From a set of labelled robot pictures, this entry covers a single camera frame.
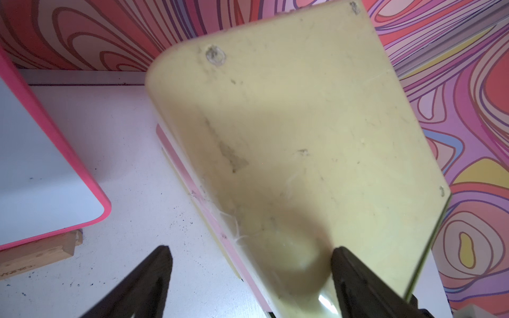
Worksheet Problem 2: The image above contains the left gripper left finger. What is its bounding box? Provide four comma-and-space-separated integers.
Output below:
83, 245, 173, 317

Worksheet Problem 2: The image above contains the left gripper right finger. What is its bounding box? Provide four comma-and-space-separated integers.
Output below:
331, 246, 429, 318

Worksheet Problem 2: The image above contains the yellow green drawer cabinet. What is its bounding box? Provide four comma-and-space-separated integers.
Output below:
145, 1, 451, 317

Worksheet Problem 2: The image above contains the wooden whiteboard stand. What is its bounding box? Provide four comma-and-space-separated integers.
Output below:
1, 229, 83, 280

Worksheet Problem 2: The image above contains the pink framed whiteboard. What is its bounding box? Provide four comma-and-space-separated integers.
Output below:
1, 51, 112, 250

